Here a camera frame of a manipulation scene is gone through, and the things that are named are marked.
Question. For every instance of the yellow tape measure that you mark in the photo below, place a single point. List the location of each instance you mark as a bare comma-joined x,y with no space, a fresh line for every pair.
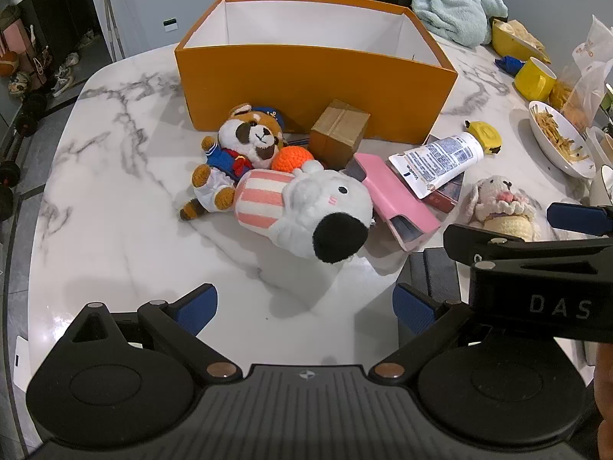
486,134

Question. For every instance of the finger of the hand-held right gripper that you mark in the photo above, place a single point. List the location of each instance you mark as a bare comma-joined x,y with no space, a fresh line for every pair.
570,214
483,244

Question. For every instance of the white sneaker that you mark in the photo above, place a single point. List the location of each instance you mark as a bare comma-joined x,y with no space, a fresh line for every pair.
63,82
72,60

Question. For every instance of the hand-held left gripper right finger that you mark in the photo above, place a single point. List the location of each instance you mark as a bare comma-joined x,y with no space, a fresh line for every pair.
412,309

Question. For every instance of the grey floor mop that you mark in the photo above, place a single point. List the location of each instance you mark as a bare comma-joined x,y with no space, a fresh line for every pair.
112,19

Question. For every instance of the light blue fleece blanket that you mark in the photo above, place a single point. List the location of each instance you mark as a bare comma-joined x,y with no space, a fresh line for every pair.
455,5

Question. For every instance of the black shoe cabinet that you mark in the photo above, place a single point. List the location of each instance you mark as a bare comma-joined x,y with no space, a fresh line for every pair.
57,5

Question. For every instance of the crumpled paper wrapper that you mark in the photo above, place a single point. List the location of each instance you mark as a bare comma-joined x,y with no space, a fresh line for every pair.
524,33

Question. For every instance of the orange cardboard box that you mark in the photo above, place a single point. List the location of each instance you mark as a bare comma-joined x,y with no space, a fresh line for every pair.
287,81

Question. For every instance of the yellow mug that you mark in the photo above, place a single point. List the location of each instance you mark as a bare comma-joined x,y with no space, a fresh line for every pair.
534,79

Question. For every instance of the yellow bowl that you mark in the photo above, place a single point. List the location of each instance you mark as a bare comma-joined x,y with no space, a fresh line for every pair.
507,43

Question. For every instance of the person's right forearm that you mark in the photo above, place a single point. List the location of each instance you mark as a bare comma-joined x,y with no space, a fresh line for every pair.
604,393

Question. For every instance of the pink bag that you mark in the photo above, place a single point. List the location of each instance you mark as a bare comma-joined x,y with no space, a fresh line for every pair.
17,36

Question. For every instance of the dark red case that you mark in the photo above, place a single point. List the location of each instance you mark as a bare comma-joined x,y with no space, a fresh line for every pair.
443,199

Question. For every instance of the white wall socket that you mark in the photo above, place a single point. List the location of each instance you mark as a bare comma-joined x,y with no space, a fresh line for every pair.
170,25

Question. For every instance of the clear plastic snack bag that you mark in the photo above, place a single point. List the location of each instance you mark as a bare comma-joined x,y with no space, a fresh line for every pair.
574,96

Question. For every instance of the grey case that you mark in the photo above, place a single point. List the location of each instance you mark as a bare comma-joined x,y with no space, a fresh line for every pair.
440,275

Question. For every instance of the orange crochet fruit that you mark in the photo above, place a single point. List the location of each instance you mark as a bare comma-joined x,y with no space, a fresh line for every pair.
292,159

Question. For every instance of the pile of fries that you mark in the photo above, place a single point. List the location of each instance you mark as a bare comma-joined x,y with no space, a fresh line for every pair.
560,134

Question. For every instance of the blue snack packet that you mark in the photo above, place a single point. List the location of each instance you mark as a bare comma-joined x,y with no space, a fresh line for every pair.
510,64

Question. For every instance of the white cream tube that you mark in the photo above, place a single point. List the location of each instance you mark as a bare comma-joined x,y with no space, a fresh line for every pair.
440,158

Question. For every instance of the basketball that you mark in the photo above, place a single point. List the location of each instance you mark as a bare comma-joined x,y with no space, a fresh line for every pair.
8,64

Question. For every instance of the raccoon plush toy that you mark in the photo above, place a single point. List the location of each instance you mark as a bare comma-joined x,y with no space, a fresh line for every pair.
249,134

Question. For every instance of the small brown cardboard box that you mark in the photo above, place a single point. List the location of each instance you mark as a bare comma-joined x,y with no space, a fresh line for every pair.
337,134

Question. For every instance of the white bowl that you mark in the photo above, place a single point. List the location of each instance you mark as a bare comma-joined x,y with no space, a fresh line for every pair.
546,151

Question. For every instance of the crochet bunny toy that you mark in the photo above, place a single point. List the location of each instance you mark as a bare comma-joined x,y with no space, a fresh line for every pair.
498,201

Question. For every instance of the black dumbbell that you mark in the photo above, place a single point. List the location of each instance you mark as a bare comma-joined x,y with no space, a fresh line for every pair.
9,191
34,105

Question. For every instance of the white dog plush toy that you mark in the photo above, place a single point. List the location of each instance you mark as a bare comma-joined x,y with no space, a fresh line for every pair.
316,201

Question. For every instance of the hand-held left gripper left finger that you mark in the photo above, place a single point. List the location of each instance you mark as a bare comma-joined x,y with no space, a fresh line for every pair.
198,309

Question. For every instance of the soccer ball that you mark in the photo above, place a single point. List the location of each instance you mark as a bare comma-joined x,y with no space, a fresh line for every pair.
18,84

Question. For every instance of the pink case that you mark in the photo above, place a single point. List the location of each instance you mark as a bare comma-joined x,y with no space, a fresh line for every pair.
392,196

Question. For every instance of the clear glass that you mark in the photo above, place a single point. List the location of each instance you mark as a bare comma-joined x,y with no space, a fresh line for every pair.
601,146

